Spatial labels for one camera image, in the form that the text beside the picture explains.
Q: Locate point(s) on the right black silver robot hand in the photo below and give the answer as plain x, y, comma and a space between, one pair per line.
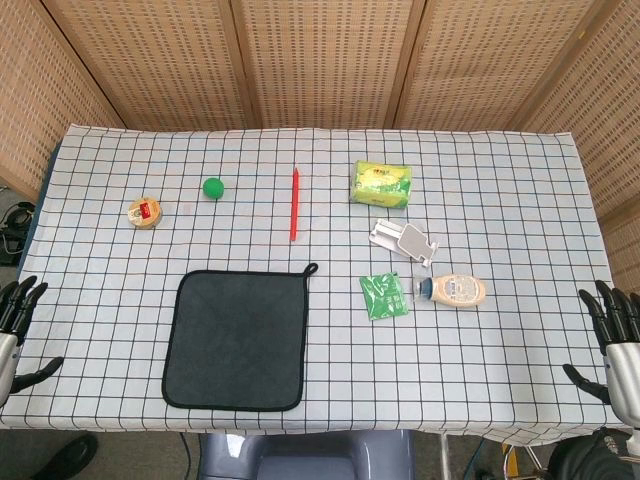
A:
622, 370

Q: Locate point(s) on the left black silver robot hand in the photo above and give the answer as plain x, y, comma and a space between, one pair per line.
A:
9, 360

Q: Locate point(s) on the dark grey yellow cloth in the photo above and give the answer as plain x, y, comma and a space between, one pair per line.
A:
235, 340

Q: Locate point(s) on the black bag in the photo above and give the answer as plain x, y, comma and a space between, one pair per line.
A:
585, 457

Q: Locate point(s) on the black shoe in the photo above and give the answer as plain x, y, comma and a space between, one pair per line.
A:
70, 457

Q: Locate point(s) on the black gear on floor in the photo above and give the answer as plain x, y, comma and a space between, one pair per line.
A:
15, 220

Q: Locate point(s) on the beige squeeze bottle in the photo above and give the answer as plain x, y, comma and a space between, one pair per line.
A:
457, 290

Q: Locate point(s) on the white metal table leg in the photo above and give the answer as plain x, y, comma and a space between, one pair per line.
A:
444, 457

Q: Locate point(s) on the roll of tape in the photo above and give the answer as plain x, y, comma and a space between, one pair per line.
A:
145, 213

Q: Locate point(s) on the woven wooden screen panel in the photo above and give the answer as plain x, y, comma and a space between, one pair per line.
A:
325, 60
30, 100
150, 60
500, 60
610, 125

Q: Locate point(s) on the white phone stand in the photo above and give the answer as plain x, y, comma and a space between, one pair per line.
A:
412, 240

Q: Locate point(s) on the green sachet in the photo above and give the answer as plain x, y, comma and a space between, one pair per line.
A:
384, 296

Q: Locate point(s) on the green ball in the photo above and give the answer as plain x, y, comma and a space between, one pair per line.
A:
213, 189

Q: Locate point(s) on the green tissue pack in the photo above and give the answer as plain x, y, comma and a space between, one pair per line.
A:
381, 184

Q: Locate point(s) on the grey plastic chair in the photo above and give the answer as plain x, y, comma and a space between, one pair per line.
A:
300, 455

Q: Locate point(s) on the red pencil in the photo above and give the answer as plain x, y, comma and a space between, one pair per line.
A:
294, 205

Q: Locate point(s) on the white checkered tablecloth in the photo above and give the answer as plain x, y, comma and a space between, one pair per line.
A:
320, 150

